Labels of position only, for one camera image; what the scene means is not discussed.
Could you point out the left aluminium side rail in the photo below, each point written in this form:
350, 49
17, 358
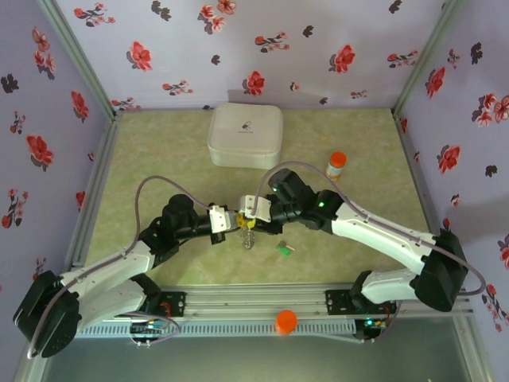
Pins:
99, 167

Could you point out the left controller board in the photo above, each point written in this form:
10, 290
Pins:
149, 329

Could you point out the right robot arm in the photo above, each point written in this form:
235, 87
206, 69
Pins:
378, 235

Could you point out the right controller board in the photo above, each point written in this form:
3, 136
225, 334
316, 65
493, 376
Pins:
370, 326

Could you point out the orange round cap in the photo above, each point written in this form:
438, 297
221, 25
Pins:
286, 321

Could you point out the right aluminium corner post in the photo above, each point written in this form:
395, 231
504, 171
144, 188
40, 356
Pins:
426, 55

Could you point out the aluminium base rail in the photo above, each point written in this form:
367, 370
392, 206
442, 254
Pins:
254, 298

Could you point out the left aluminium corner post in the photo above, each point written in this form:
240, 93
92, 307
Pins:
80, 59

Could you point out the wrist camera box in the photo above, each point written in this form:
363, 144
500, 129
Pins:
254, 207
220, 219

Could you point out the controller board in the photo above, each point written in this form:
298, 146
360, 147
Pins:
149, 329
370, 326

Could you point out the aluminium corner post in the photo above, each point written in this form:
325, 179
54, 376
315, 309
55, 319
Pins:
80, 59
426, 55

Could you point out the white zip case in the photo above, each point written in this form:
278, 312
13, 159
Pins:
244, 135

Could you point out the black mount plate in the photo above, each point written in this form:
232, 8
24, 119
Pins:
338, 302
175, 304

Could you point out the orange-capped pill bottle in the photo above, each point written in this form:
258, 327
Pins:
337, 159

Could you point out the right black mount plate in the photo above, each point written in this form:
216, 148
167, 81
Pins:
338, 302

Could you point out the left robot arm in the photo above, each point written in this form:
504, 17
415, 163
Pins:
111, 270

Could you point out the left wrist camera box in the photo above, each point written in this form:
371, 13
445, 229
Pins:
220, 219

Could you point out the aluminium side rail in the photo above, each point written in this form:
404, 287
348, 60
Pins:
405, 139
99, 167

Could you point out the right aluminium side rail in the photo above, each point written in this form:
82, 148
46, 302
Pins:
405, 139

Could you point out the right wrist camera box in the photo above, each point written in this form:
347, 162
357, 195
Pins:
254, 207

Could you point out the left black mount plate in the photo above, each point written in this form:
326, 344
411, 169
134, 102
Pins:
175, 304

